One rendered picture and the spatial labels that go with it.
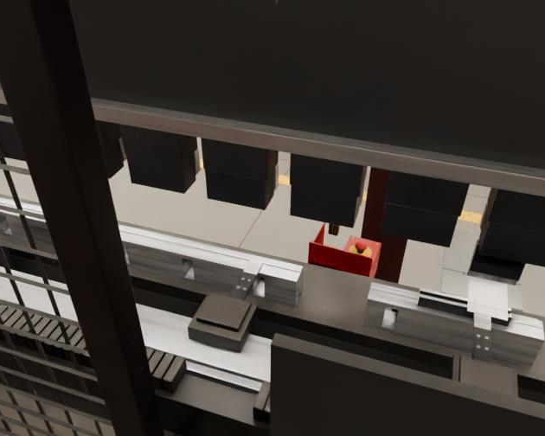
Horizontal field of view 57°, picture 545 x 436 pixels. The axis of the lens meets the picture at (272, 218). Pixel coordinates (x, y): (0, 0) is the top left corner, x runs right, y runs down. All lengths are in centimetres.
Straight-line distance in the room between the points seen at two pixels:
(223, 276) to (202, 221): 174
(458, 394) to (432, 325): 64
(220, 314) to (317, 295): 35
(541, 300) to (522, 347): 161
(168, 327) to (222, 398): 23
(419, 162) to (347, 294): 68
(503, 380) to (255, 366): 47
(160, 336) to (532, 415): 75
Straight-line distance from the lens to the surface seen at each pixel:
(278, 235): 294
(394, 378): 64
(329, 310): 133
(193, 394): 103
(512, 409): 66
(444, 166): 76
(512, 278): 119
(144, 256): 143
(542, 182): 78
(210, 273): 135
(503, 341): 129
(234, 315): 110
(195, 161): 122
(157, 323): 117
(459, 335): 129
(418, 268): 285
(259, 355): 109
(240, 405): 101
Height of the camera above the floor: 184
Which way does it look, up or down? 37 degrees down
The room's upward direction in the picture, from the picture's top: 1 degrees clockwise
